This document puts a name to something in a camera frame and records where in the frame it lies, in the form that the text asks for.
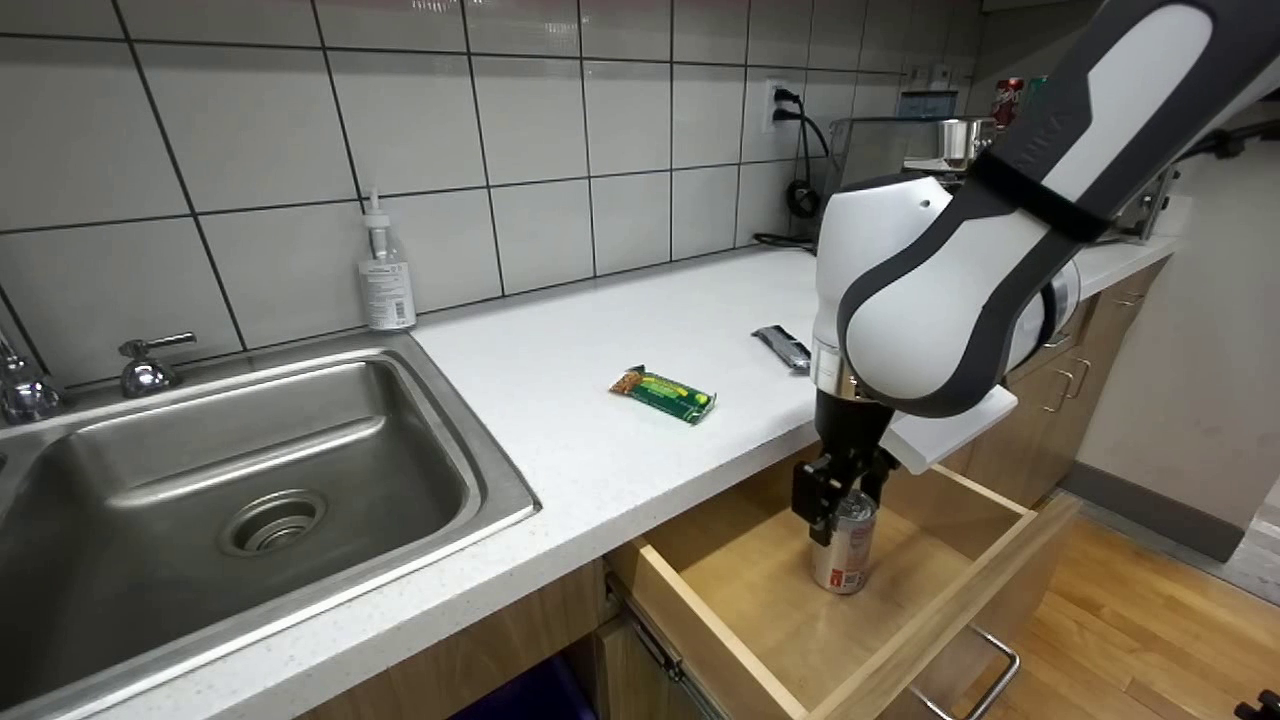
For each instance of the green snack bar wrapper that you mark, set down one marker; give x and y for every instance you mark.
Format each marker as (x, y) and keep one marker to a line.
(663, 395)

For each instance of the curved metal faucet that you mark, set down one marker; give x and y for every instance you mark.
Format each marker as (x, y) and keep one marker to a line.
(25, 395)

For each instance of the stainless steel sink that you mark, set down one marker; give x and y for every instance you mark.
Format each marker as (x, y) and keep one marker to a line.
(241, 506)

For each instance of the black utility knife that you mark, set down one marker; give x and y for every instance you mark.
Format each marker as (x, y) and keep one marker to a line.
(787, 344)

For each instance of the black floor object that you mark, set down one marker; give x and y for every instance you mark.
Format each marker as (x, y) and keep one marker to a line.
(1262, 704)

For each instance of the clear pump sanitizer bottle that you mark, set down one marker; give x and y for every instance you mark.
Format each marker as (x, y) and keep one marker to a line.
(385, 287)

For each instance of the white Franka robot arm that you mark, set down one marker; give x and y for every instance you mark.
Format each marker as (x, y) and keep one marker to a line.
(961, 281)

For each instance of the wooden lower cabinet door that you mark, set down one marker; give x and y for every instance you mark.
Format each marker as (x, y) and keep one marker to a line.
(1123, 363)
(1026, 445)

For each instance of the wooden pull-out drawer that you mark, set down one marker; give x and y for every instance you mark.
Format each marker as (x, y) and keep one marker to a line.
(772, 603)

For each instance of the metal faucet knob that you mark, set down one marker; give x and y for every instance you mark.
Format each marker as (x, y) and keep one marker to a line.
(146, 373)

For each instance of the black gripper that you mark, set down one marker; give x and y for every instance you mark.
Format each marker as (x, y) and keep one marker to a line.
(847, 445)

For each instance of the red snack packet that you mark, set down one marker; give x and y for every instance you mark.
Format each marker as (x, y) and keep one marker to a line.
(1010, 102)

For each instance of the blue waste bin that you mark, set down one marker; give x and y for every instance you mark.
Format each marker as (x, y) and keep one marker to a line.
(524, 695)

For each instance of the silver pink drink can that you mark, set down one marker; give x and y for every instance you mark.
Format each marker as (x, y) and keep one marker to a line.
(847, 555)

